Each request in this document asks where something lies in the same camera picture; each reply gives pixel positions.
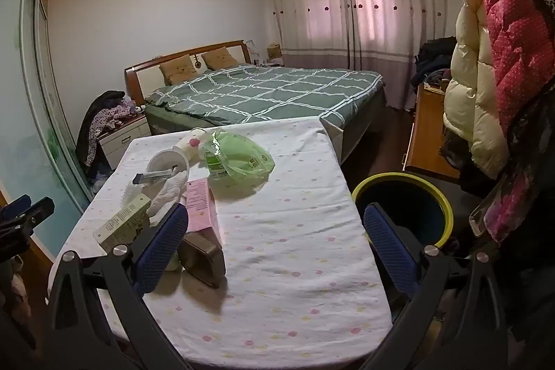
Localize brown box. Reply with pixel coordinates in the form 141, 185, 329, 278
178, 231, 227, 289

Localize red dotted down jacket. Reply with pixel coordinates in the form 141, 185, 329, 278
475, 0, 555, 132

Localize white plastic bowl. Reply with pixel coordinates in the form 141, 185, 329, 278
145, 149, 191, 186

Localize cream down jacket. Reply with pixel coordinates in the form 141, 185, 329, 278
442, 0, 510, 180

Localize floral clothes pile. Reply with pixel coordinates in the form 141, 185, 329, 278
84, 99, 139, 167

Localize brown face pillow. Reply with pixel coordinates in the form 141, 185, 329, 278
200, 47, 239, 69
159, 54, 200, 85

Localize wooden bed headboard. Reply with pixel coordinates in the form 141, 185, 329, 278
124, 41, 246, 106

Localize pink floral garment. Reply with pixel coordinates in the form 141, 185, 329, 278
468, 162, 543, 245

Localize pink carton box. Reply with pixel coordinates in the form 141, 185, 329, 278
184, 178, 223, 249

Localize pile of clothes on nightstand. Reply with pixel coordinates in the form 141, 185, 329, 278
76, 90, 126, 175

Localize grey razor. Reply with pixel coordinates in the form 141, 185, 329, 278
132, 168, 179, 186

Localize black coat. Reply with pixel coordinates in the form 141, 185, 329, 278
460, 93, 555, 370

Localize green checked duvet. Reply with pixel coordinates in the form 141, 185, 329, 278
143, 64, 384, 126

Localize white paper cup pink print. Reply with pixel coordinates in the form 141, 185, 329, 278
173, 127, 209, 169

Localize white nightstand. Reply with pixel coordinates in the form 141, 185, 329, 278
97, 114, 152, 171

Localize pink white curtains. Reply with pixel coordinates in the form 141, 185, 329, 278
264, 0, 449, 111

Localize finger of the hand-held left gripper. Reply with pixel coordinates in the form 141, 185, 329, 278
0, 197, 56, 244
0, 194, 32, 224

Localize black bin yellow rim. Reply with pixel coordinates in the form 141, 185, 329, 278
350, 173, 454, 258

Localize beige carton box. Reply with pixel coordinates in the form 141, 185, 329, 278
93, 193, 152, 253

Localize white foam net sleeve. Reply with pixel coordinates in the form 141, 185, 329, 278
123, 173, 189, 219

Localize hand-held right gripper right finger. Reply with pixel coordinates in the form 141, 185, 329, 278
363, 202, 516, 370

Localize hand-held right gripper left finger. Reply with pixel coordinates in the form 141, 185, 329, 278
45, 201, 196, 370

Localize dark clothes pile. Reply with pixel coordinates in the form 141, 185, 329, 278
411, 36, 458, 91

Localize white dotted tablecloth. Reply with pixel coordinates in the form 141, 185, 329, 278
45, 116, 393, 360

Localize green plastic bag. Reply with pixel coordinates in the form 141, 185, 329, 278
198, 128, 276, 194

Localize painted sliding wardrobe door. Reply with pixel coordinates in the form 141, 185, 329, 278
0, 0, 94, 267

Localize wooden cabinet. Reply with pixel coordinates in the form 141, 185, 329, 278
402, 83, 460, 180

